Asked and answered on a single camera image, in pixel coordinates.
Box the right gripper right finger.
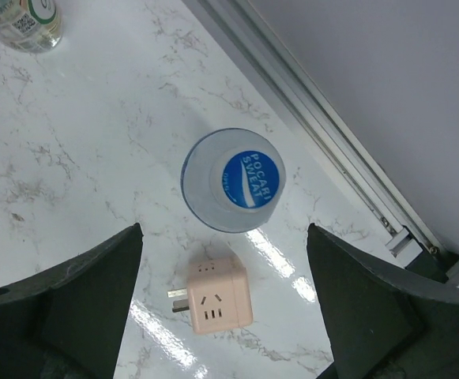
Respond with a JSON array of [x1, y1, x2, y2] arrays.
[[307, 224, 459, 378]]

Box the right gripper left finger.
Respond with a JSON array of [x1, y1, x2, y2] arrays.
[[0, 224, 143, 378]]

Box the blue label plastic bottle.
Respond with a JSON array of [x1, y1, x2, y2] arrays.
[[180, 128, 286, 234]]

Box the pink cube power adapter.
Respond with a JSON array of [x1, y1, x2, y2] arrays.
[[167, 254, 254, 335]]

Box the clear glass bottle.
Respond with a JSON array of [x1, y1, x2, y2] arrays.
[[0, 0, 62, 54]]

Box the aluminium frame rail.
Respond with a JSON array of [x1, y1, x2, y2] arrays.
[[185, 1, 459, 287]]

